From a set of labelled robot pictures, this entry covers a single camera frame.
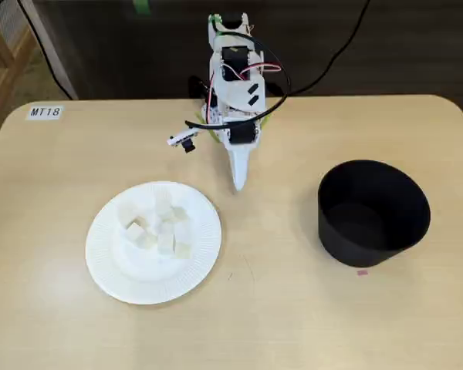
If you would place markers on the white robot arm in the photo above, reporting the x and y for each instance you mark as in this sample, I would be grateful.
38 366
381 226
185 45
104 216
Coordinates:
235 90

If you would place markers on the white block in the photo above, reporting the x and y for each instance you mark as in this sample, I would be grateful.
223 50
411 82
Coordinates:
166 243
164 202
147 242
154 220
184 231
184 250
135 231

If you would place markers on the wooden shelf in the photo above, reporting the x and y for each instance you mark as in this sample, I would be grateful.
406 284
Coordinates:
2 52

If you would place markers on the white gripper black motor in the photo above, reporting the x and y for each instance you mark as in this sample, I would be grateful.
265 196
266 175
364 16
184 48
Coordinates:
241 136

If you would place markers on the white paper plate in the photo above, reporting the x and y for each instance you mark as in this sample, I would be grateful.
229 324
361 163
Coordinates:
139 277

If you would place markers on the small pink sticker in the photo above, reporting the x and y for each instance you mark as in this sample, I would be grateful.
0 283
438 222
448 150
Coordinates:
362 273

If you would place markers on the black table clamp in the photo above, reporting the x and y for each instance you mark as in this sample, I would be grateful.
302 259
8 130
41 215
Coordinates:
196 85

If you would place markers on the gray metal pole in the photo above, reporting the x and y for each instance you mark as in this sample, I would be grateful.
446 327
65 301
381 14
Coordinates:
51 50

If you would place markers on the black pot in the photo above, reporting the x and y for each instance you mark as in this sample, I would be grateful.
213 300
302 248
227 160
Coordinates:
332 239

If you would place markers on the white MT18 label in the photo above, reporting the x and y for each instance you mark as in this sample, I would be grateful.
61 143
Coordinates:
44 112

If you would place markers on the green tape strip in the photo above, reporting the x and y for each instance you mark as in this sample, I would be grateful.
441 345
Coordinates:
216 138
266 121

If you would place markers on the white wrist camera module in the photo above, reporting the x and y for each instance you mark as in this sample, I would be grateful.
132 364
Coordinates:
181 137

